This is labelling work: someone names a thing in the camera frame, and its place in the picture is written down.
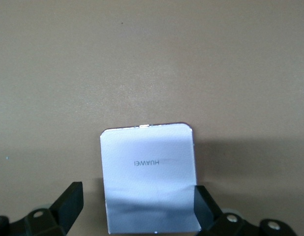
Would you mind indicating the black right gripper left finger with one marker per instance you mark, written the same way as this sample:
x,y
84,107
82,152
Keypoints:
x,y
68,206

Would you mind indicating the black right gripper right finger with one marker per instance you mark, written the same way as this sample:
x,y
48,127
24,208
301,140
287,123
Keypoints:
x,y
206,214

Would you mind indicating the white Huawei phone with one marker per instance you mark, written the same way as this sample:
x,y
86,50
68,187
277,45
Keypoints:
x,y
147,152

